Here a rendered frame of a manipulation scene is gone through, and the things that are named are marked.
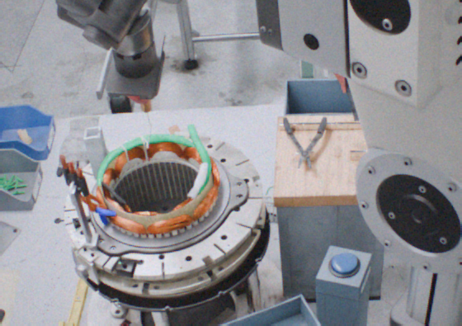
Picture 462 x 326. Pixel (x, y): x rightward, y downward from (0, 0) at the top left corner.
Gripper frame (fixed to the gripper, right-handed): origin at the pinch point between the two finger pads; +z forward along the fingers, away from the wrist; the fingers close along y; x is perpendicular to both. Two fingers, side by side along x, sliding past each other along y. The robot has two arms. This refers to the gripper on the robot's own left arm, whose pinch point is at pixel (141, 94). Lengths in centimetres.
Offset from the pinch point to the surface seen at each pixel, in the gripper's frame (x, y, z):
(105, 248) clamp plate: -4.7, 18.4, 14.9
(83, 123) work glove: -27, -31, 72
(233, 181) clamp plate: 13.2, 3.9, 18.3
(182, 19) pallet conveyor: -21, -131, 172
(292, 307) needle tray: 23.8, 24.8, 14.0
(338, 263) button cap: 30.3, 16.6, 16.7
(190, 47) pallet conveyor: -18, -126, 184
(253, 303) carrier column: 18.1, 17.9, 39.2
